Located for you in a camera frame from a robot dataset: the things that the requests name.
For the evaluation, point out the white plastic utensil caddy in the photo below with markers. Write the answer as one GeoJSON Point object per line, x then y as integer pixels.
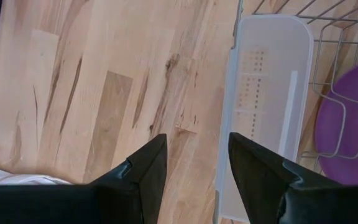
{"type": "Point", "coordinates": [269, 77]}

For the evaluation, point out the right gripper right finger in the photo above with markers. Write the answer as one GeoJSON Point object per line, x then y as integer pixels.
{"type": "Point", "coordinates": [306, 202]}

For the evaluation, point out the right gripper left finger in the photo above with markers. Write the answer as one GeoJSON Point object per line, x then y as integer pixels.
{"type": "Point", "coordinates": [73, 205]}

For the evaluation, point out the white folded towel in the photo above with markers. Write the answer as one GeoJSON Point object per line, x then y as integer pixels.
{"type": "Point", "coordinates": [11, 177]}

